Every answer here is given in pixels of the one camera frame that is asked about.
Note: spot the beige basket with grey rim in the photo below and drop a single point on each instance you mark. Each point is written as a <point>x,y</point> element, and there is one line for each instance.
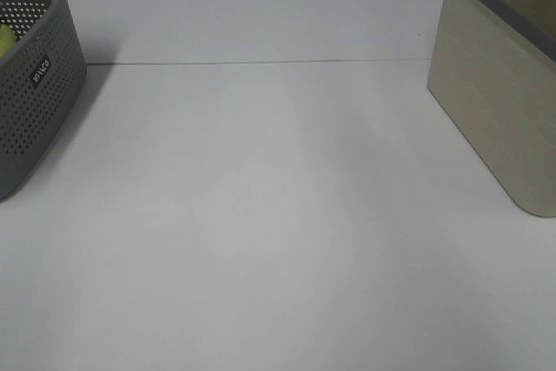
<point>493,73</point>

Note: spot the grey perforated plastic basket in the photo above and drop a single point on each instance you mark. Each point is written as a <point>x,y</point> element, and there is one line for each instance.
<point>42,75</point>

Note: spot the yellow-green towel in basket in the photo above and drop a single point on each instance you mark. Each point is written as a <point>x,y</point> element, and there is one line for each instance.
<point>8,39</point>

